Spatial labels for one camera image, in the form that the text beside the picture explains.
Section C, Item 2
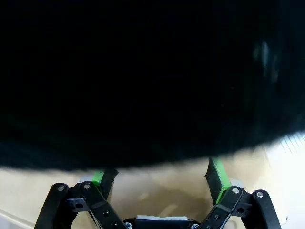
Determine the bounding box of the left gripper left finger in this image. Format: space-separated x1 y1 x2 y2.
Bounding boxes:
34 169 124 229

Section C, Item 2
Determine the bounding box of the open cardboard box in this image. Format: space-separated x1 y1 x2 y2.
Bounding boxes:
0 143 305 229

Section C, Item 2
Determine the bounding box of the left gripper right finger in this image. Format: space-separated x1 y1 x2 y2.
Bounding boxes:
197 157 282 229

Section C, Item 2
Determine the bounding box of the aluminium table edge rail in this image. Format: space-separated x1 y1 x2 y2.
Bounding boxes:
280 131 305 153

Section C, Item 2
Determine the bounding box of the large black object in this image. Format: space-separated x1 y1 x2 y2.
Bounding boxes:
0 0 305 172

